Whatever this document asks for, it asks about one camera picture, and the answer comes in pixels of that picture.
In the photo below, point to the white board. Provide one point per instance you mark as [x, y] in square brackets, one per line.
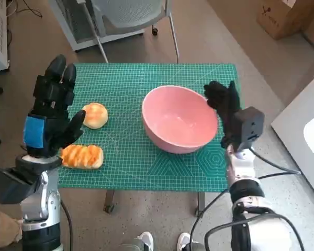
[298, 125]

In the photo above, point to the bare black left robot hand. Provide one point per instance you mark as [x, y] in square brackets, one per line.
[49, 104]

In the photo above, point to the pink bowl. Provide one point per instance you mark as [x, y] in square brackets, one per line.
[178, 117]

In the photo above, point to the printed cardboard box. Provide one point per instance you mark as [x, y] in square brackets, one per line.
[280, 18]

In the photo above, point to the person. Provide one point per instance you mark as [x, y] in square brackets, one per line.
[2, 227]

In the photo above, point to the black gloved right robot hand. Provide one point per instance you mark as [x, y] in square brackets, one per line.
[226, 104]

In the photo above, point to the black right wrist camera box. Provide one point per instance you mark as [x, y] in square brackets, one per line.
[251, 123]

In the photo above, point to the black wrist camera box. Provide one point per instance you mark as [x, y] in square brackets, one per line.
[251, 123]
[5, 183]

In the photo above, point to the round toy bread bun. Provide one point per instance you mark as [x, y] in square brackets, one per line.
[95, 115]

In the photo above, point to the green cutting mat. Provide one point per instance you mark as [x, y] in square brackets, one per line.
[125, 91]

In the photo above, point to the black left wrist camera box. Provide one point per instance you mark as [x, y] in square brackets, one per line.
[5, 183]

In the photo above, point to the grey mesh chair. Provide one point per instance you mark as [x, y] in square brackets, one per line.
[130, 13]

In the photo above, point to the person's white shoe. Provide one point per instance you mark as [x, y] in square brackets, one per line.
[184, 239]
[146, 239]

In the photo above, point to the long striped toy bread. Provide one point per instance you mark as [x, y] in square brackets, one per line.
[83, 157]

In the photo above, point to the table leg with caster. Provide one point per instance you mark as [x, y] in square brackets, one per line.
[201, 204]
[109, 201]

